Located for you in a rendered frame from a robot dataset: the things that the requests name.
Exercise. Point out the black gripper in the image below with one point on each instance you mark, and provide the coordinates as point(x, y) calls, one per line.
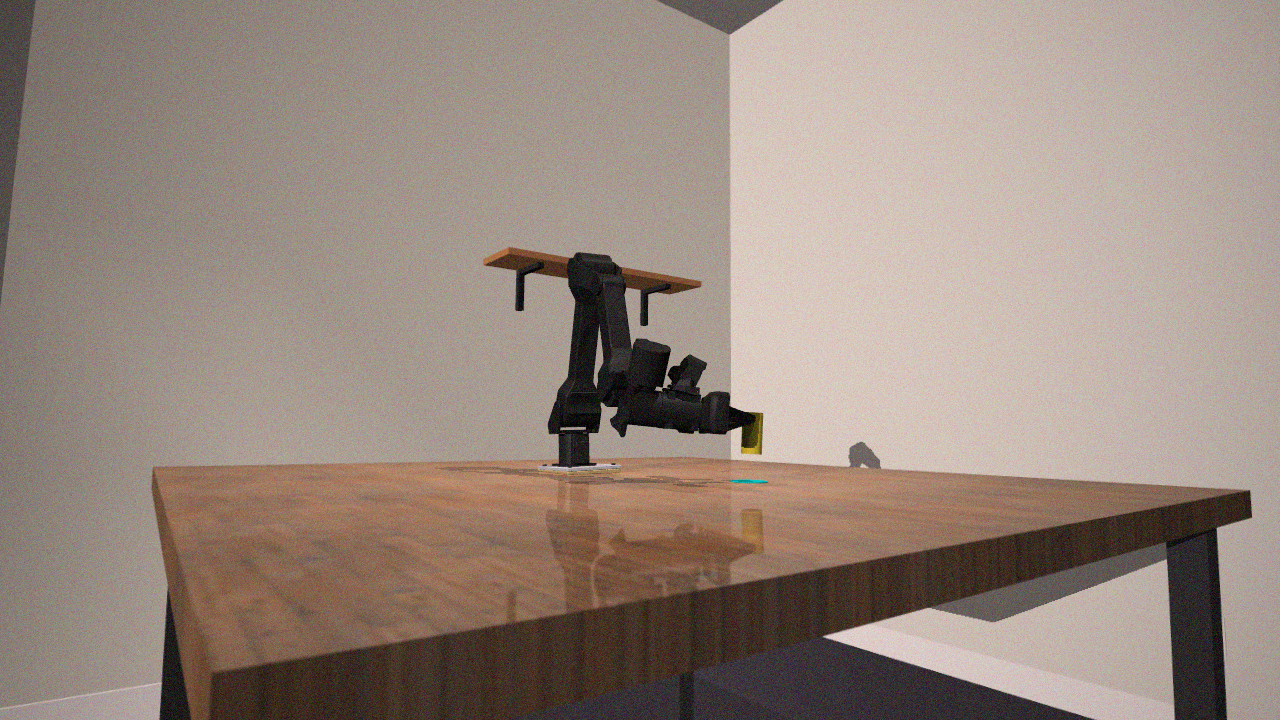
point(712, 414)

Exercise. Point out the yellow cylinder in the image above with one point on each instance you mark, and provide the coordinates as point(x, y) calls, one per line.
point(752, 434)

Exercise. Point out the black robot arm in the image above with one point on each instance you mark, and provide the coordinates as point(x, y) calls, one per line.
point(628, 376)

